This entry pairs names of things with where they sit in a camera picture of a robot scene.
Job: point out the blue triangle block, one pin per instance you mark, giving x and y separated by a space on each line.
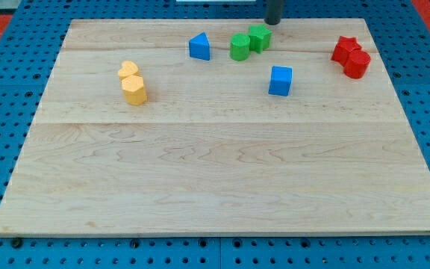
199 47

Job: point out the green cylinder block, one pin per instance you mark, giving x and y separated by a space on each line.
239 47

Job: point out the red star block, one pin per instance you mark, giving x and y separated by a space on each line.
343 48

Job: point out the yellow hexagon block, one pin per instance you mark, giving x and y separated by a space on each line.
134 91

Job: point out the red cylinder block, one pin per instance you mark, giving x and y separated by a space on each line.
356 64

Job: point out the green star block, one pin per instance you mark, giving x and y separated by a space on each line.
260 37

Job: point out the yellow heart block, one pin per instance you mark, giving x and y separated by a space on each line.
127 69

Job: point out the wooden board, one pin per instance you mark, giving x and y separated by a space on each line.
211 153

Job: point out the blue cube block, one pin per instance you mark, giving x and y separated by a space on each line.
280 81

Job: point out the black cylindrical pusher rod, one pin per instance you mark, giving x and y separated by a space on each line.
274 11

